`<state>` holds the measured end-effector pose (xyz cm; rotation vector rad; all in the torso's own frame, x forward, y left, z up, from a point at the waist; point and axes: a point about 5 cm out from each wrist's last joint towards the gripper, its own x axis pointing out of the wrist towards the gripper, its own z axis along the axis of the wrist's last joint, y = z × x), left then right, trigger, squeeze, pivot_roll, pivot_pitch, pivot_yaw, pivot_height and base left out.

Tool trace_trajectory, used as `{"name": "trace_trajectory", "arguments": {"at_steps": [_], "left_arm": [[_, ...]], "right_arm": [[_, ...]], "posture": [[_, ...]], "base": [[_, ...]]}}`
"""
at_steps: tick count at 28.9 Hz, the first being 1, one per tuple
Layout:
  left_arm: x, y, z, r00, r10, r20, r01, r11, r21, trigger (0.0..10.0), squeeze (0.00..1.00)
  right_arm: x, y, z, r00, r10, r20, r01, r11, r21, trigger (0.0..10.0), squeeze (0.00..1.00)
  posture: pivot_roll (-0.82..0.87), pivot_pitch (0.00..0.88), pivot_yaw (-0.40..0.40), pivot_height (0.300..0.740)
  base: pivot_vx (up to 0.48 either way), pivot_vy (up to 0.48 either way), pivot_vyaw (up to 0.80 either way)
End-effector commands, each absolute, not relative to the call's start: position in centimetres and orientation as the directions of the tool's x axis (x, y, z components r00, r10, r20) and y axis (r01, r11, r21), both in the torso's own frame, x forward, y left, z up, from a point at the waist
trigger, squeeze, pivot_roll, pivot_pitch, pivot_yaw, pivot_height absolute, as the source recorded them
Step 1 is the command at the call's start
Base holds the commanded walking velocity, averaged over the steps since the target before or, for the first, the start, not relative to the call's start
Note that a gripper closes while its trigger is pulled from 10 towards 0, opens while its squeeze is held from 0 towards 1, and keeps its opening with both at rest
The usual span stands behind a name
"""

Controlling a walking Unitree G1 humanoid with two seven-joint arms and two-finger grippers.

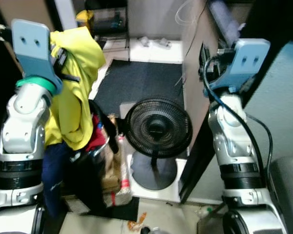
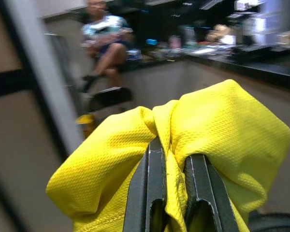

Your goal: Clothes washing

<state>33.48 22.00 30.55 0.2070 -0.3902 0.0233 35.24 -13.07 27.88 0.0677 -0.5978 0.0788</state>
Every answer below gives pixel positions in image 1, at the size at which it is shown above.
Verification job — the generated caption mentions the yellow garment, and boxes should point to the yellow garment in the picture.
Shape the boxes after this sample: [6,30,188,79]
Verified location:
[44,27,107,151]

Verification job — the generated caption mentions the grey top-load washing machine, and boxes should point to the grey top-load washing machine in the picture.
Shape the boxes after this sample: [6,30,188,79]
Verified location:
[269,156,293,234]

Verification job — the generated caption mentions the grey purple roll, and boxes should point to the grey purple roll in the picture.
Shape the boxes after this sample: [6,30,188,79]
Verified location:
[208,0,242,44]

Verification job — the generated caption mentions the small yellow object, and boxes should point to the small yellow object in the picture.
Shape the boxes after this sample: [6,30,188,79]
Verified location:
[77,10,93,30]

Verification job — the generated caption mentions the white step board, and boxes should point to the white step board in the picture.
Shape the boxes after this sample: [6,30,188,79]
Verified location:
[129,38,184,63]

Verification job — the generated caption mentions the red garment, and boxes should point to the red garment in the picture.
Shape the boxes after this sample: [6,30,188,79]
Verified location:
[85,115,108,152]

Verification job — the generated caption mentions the black floor mat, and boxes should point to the black floor mat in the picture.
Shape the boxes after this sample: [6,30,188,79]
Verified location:
[94,59,185,117]

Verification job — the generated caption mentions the black floor fan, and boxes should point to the black floor fan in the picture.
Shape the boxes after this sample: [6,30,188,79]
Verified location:
[125,97,193,191]

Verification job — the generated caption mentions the dark blue garment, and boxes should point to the dark blue garment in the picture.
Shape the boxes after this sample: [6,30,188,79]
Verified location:
[42,141,74,217]

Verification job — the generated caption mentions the brown bag with red tape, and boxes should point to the brown bag with red tape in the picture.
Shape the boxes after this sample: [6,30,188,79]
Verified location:
[100,115,132,208]

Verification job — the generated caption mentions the black laundry basket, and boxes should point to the black laundry basket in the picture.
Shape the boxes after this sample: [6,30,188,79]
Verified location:
[63,141,113,215]

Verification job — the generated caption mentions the white fan platform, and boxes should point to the white fan platform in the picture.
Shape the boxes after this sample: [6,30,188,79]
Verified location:
[122,154,186,203]

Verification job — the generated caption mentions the orange crumpled wrapper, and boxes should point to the orange crumpled wrapper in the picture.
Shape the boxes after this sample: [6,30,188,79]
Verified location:
[127,212,147,231]

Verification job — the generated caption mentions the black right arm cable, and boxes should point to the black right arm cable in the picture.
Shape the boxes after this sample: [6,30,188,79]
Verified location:
[203,56,274,191]

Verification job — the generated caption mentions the light blue right wrist camera mount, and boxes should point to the light blue right wrist camera mount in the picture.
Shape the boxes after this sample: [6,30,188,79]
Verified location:
[212,38,272,93]

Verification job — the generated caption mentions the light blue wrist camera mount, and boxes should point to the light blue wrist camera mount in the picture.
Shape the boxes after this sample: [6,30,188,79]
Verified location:
[11,19,63,88]
[212,38,272,93]

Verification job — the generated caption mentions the light blue left wrist camera mount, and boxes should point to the light blue left wrist camera mount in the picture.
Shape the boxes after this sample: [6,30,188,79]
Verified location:
[11,19,63,88]

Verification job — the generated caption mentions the white looped cord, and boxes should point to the white looped cord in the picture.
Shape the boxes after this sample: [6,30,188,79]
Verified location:
[175,0,206,26]

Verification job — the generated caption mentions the black wire shelf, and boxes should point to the black wire shelf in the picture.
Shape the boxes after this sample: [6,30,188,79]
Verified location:
[85,0,128,37]

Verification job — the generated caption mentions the black door frame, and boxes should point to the black door frame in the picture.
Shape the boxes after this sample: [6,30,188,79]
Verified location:
[178,0,293,204]

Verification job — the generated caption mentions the black bag strap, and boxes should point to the black bag strap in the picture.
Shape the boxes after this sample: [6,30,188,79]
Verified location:
[90,100,119,154]

